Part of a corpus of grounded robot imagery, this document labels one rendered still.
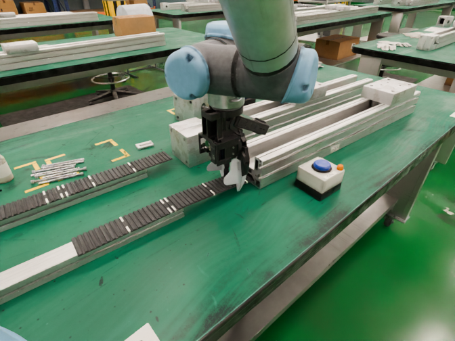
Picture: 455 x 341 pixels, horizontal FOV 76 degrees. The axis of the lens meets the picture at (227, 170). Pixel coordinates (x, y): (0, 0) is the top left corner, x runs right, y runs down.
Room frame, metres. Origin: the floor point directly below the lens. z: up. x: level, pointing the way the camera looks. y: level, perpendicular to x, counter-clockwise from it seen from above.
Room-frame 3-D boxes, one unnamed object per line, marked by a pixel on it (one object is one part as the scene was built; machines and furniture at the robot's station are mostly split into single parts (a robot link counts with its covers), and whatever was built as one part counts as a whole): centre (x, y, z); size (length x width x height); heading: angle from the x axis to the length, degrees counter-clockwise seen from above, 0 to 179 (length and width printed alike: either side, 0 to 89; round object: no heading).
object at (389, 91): (1.01, -0.57, 0.87); 0.16 x 0.11 x 0.07; 127
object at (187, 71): (0.48, 0.03, 1.10); 0.11 x 0.11 x 0.08; 65
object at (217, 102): (0.57, 0.00, 1.02); 0.08 x 0.08 x 0.05
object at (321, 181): (0.59, -0.22, 0.81); 0.10 x 0.08 x 0.06; 37
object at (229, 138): (0.57, 0.01, 0.94); 0.09 x 0.08 x 0.12; 127
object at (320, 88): (1.01, -0.25, 0.87); 0.16 x 0.11 x 0.07; 127
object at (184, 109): (1.01, 0.12, 0.83); 0.11 x 0.10 x 0.10; 59
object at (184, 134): (0.73, 0.09, 0.83); 0.12 x 0.09 x 0.10; 37
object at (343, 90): (1.01, -0.25, 0.82); 0.80 x 0.10 x 0.09; 127
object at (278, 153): (0.86, -0.37, 0.82); 0.80 x 0.10 x 0.09; 127
